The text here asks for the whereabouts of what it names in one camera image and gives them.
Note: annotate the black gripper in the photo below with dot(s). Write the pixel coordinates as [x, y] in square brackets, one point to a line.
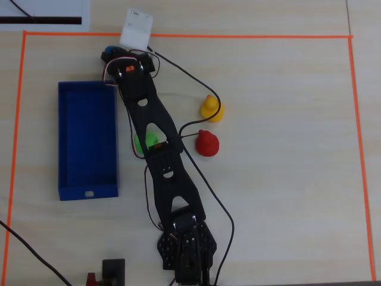
[111, 54]

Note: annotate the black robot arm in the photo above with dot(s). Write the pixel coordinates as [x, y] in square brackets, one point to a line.
[162, 140]

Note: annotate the blue rectangular plastic box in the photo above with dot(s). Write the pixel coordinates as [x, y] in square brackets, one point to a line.
[87, 134]

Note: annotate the green rubber duck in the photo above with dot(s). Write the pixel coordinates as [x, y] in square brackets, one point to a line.
[138, 144]

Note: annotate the orange tape strip beside box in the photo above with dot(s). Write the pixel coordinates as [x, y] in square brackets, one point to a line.
[16, 131]

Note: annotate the yellow rubber duck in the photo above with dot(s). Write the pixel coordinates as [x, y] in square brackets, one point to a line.
[212, 108]

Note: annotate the red rubber duck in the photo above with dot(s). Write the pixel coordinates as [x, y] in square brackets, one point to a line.
[207, 144]

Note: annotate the small black box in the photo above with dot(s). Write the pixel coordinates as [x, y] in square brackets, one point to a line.
[113, 272]

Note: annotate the black bar on paper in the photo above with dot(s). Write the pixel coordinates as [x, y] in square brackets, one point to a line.
[53, 20]

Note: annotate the white paper sheet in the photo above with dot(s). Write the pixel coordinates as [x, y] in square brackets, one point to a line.
[44, 7]

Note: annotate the long horizontal orange tape strip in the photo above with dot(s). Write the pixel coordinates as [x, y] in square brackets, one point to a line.
[238, 36]

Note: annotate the orange tape strip beside ducks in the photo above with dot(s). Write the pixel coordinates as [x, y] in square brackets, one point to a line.
[358, 143]

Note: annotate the white camera housing box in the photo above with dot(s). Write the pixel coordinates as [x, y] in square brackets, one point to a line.
[136, 29]

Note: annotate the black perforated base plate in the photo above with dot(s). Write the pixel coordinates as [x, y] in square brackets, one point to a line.
[166, 250]

